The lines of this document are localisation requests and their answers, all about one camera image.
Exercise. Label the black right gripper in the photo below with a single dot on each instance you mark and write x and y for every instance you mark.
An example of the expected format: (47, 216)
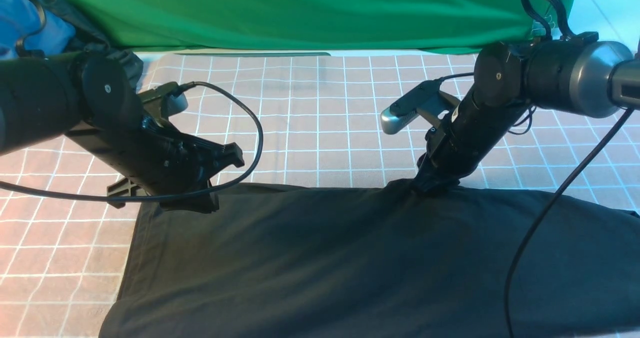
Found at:
(443, 164)

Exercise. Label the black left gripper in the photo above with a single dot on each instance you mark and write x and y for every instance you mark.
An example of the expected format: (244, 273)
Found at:
(160, 160)

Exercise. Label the dark gray long-sleeve top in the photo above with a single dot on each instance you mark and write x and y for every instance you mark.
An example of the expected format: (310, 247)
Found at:
(286, 261)

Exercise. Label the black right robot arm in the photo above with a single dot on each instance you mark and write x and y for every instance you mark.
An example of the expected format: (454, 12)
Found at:
(582, 76)

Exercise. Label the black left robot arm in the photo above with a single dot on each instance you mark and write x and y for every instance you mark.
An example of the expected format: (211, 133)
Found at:
(88, 98)

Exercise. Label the dark gray crumpled cloth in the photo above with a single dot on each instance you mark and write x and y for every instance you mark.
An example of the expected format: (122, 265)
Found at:
(89, 37)

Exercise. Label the pink grid-pattern table mat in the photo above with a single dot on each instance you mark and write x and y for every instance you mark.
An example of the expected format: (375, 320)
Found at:
(62, 261)

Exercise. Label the green backdrop cloth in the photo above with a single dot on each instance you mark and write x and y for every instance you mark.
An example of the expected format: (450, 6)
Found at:
(441, 26)

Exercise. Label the blue cloth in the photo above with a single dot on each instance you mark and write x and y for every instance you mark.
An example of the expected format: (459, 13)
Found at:
(26, 26)

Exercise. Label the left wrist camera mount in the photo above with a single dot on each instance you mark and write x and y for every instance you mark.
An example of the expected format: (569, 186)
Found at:
(164, 101)

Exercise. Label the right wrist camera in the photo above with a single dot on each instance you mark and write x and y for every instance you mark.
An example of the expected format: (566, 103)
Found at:
(412, 107)

